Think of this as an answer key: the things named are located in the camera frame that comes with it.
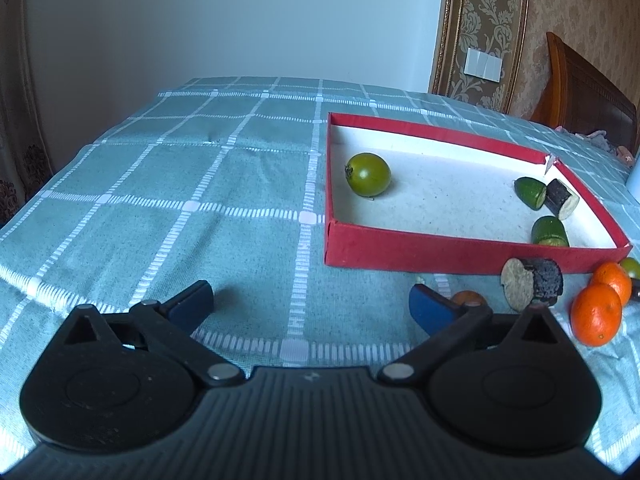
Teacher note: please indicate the gold framed wallpaper panel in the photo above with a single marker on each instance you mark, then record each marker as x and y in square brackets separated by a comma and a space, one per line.
[485, 5]

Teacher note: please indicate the red cardboard box tray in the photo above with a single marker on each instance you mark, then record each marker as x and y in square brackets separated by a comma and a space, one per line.
[450, 195]

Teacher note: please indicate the brown wooden headboard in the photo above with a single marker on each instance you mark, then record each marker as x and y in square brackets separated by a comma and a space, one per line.
[585, 95]

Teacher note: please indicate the white wall light switch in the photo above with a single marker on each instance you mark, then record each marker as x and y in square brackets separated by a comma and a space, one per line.
[483, 64]

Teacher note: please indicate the green checked tablecloth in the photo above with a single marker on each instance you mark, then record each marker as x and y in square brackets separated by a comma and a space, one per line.
[175, 200]

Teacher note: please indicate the green tomato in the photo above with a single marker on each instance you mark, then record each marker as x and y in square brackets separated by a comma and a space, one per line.
[631, 267]
[369, 175]

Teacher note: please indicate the green cucumber piece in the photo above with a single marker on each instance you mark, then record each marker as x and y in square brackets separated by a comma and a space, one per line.
[549, 230]
[530, 191]

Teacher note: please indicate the pink cloth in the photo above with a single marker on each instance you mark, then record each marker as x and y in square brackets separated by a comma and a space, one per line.
[597, 136]

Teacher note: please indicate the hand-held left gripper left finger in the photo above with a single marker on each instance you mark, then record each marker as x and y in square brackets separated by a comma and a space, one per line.
[192, 305]

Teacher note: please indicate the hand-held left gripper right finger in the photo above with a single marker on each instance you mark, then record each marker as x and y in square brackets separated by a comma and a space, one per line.
[430, 310]

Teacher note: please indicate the dark eggplant piece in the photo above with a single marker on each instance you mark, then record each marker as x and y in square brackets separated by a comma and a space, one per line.
[535, 280]
[560, 197]

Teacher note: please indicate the brown longan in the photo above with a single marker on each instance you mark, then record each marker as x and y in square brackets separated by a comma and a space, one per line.
[467, 297]

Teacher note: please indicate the mandarin orange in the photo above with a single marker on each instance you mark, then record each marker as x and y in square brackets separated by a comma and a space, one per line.
[612, 277]
[596, 317]

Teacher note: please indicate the white jug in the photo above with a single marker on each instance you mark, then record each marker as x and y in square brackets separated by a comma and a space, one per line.
[635, 175]

